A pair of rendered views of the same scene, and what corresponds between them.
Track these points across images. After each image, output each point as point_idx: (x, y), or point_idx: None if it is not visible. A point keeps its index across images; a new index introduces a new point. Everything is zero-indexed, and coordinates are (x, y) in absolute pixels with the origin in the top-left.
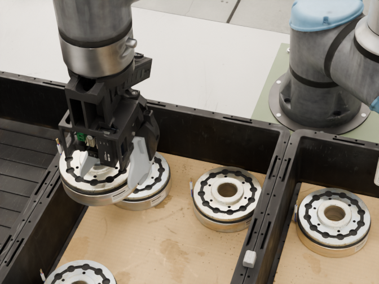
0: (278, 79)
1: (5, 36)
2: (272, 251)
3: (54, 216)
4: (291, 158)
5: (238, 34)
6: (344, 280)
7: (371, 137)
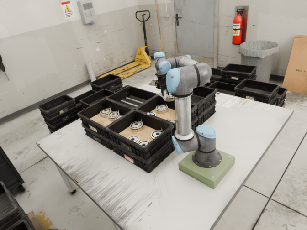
0: (217, 151)
1: (260, 116)
2: (155, 125)
3: (173, 102)
4: (166, 122)
5: (253, 158)
6: (146, 136)
7: (187, 162)
